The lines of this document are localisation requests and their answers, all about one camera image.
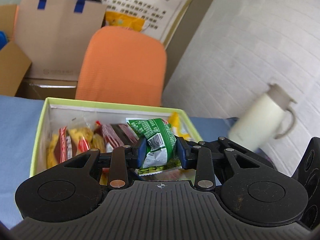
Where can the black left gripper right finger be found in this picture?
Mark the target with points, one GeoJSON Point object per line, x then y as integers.
{"type": "Point", "coordinates": [209, 161]}

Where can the yellow plastic bag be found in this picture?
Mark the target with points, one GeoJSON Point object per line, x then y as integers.
{"type": "Point", "coordinates": [124, 21]}

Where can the green snack packet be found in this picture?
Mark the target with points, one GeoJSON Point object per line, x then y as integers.
{"type": "Point", "coordinates": [160, 145]}

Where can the brown cardboard box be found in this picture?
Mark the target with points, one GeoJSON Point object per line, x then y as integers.
{"type": "Point", "coordinates": [14, 62]}

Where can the green white snack box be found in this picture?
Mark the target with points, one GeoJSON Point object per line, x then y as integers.
{"type": "Point", "coordinates": [57, 112]}

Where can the dark red striped snack packet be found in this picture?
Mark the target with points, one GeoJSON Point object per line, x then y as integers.
{"type": "Point", "coordinates": [107, 137]}

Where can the red yellow snack packet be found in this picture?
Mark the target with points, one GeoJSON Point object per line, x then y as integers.
{"type": "Point", "coordinates": [68, 143]}

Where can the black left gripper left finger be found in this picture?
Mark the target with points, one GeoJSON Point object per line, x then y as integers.
{"type": "Point", "coordinates": [118, 162]}

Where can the cream thermos jug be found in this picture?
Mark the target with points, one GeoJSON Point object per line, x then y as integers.
{"type": "Point", "coordinates": [263, 119]}

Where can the brown paper bag blue handles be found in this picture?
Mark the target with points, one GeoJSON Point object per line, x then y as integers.
{"type": "Point", "coordinates": [55, 34]}

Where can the orange chair backrest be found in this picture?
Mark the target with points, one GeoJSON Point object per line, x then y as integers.
{"type": "Point", "coordinates": [122, 66]}

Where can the blue cloth item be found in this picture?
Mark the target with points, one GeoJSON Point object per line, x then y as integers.
{"type": "Point", "coordinates": [3, 40]}

